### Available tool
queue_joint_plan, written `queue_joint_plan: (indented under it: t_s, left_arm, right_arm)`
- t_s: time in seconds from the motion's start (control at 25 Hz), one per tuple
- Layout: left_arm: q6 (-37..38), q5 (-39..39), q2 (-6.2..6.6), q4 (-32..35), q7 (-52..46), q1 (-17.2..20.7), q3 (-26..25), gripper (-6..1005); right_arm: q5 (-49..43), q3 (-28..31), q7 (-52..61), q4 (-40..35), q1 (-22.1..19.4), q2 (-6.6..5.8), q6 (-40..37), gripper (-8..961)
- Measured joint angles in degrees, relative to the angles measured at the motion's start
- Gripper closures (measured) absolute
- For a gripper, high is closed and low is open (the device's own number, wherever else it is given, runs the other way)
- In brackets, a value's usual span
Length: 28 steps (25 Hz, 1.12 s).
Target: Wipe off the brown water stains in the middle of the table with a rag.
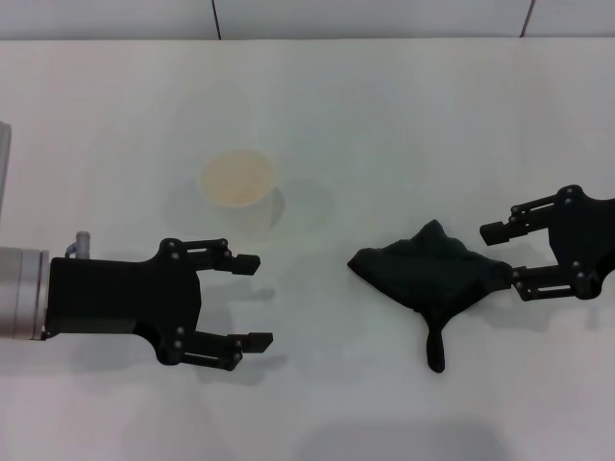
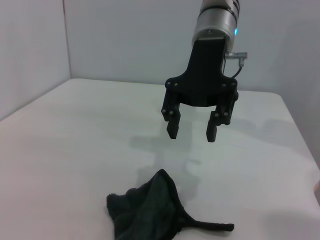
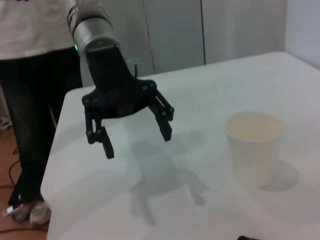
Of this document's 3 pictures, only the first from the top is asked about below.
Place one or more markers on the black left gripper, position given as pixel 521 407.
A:
pixel 120 298

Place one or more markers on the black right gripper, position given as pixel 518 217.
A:
pixel 586 235

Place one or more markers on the dark blue rag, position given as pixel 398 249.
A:
pixel 423 274

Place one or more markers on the white paper cup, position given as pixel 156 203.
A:
pixel 238 180

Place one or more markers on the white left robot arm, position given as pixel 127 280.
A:
pixel 24 293

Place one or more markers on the left gripper silver connector plug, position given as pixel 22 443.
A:
pixel 83 244

